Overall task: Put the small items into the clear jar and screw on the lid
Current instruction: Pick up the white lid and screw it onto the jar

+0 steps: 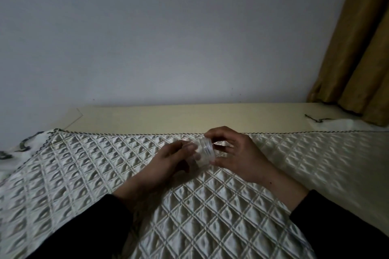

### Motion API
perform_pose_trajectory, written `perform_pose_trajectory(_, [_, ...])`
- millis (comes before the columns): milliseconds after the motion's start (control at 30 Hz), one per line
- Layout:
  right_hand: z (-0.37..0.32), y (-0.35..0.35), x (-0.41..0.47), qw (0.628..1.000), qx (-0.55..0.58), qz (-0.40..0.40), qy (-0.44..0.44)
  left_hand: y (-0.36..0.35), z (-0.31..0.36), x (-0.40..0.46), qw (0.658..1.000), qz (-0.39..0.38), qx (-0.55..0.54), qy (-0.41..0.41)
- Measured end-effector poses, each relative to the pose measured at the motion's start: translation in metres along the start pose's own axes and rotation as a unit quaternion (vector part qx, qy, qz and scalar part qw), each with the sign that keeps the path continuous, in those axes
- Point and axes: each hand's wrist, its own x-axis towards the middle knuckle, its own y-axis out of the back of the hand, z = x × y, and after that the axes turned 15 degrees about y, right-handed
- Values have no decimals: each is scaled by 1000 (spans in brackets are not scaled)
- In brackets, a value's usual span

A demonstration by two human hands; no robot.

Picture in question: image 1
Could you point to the person's right hand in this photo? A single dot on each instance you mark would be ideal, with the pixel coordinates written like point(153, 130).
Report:
point(249, 161)

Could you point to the person's left hand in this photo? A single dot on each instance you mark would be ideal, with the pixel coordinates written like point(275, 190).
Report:
point(161, 170)

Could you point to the transparent small jar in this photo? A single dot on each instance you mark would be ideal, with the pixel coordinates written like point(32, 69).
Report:
point(203, 160)

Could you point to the person's right forearm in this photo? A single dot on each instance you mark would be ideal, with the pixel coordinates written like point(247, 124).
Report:
point(334, 231)

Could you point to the person's left forearm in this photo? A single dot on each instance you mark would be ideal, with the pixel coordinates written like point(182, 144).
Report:
point(82, 231)

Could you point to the white quilted cloth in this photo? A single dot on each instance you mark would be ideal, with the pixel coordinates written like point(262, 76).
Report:
point(91, 164)

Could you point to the plain white fabric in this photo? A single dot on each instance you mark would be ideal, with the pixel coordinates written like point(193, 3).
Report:
point(349, 125)

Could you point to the white fabric with dark pattern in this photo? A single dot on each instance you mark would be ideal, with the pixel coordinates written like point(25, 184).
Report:
point(13, 164)

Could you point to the mustard yellow curtain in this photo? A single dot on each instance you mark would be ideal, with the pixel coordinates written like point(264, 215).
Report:
point(361, 55)

